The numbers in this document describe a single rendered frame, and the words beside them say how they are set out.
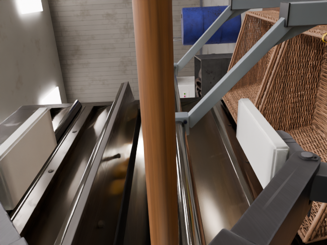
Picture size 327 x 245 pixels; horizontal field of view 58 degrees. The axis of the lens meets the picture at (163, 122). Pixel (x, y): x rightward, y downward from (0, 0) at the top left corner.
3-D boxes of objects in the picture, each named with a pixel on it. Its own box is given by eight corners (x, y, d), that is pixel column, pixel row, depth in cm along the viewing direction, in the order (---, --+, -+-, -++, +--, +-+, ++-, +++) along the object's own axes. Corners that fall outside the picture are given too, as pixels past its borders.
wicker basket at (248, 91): (306, 136, 129) (243, 139, 129) (264, 93, 180) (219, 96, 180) (327, 19, 108) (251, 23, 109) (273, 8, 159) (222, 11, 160)
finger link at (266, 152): (274, 148, 14) (291, 147, 14) (238, 97, 20) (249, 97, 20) (268, 200, 15) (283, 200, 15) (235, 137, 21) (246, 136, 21)
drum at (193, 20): (240, 46, 456) (183, 49, 457) (231, 39, 510) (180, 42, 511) (242, 6, 431) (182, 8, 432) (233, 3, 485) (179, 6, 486)
